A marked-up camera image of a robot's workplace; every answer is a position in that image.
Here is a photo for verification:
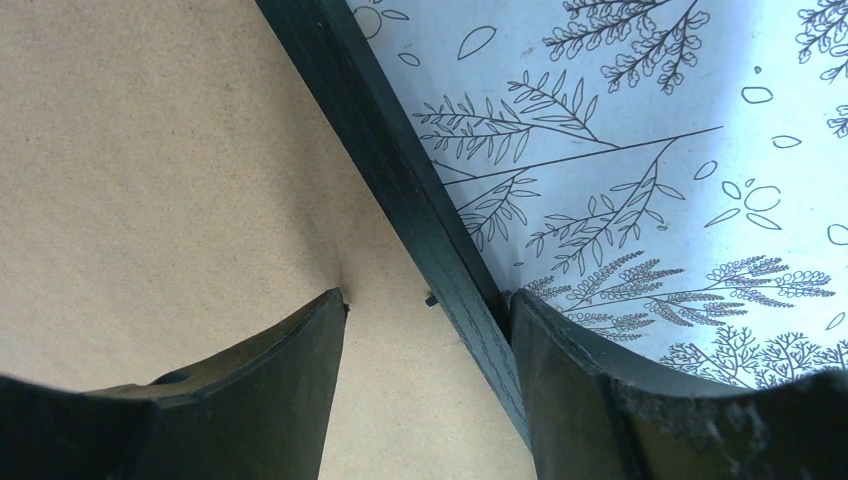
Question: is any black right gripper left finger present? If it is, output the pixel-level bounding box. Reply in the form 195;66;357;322
1;288;349;479

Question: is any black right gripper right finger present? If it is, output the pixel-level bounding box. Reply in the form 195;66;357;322
510;290;847;479

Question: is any brown backing board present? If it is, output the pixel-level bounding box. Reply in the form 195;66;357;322
1;1;535;479

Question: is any black picture frame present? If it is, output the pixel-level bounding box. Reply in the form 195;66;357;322
257;0;529;441

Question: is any floral table cloth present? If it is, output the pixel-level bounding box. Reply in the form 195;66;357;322
349;0;847;389

